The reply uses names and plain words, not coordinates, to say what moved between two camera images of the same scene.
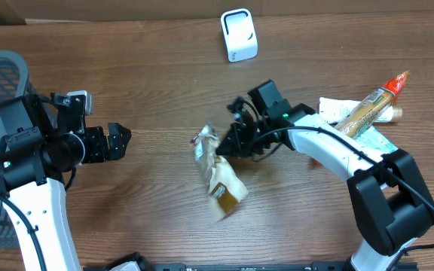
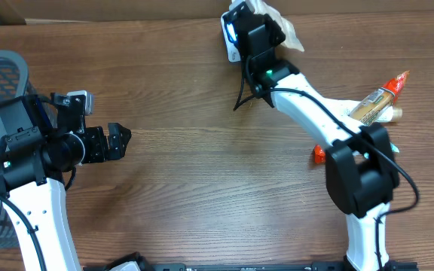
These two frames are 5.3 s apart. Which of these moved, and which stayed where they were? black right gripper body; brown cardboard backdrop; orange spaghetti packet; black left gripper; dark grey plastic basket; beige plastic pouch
Moved: beige plastic pouch; black right gripper body
Stayed: orange spaghetti packet; black left gripper; dark grey plastic basket; brown cardboard backdrop
